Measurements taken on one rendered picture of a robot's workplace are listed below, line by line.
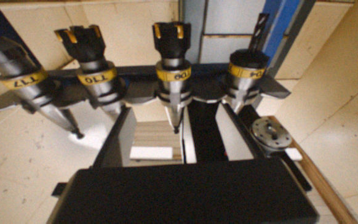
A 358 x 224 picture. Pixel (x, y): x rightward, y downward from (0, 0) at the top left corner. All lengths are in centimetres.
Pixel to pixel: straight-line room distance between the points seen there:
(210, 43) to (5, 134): 93
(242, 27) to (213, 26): 15
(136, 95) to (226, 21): 65
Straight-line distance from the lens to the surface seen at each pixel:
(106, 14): 120
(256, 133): 60
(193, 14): 76
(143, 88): 21
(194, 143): 62
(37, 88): 27
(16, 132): 74
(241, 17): 80
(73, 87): 28
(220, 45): 78
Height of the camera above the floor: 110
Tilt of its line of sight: 43 degrees up
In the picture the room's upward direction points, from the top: 179 degrees clockwise
